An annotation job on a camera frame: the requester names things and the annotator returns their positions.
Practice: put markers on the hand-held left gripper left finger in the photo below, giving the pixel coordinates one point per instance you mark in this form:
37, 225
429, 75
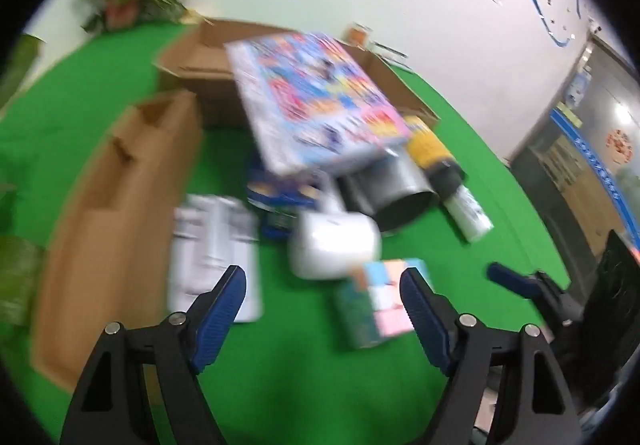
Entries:
220, 320

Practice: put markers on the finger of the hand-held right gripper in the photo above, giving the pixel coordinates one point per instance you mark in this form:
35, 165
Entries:
510, 277

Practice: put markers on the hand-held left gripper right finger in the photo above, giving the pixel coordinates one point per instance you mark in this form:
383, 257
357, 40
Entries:
425, 320

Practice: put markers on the pastel colourful cube box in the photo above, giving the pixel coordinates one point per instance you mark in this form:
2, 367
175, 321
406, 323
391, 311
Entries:
380, 300

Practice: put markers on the white spray can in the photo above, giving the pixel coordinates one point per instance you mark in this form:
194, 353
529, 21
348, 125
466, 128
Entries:
470, 217

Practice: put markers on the white plastic phone stand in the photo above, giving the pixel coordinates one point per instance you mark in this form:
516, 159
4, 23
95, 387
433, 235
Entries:
215, 245

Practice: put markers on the blue box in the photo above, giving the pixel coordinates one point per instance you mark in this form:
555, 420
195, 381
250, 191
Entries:
275, 200

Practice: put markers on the silver foil packet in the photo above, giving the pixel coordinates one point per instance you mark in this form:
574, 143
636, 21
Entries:
395, 190

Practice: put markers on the narrow small cardboard box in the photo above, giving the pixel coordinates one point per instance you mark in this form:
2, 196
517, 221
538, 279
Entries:
105, 235

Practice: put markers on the yellow label jar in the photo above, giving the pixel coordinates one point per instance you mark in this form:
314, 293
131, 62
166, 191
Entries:
427, 145

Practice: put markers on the colourful printed box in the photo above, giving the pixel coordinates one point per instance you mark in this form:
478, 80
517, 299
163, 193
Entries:
315, 95

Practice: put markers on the large cardboard box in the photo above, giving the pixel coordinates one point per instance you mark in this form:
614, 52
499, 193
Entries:
205, 75

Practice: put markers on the green felt mat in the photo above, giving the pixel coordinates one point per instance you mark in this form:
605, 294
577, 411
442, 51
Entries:
300, 400

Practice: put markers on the glass door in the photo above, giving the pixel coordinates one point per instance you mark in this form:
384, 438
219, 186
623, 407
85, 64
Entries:
575, 165

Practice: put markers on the orange round door sticker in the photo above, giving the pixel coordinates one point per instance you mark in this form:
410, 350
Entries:
620, 145

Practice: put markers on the blue door notice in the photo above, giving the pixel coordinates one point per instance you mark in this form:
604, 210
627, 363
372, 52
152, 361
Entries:
579, 90

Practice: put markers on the orange packet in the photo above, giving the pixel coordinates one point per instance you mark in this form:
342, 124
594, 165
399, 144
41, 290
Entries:
358, 34

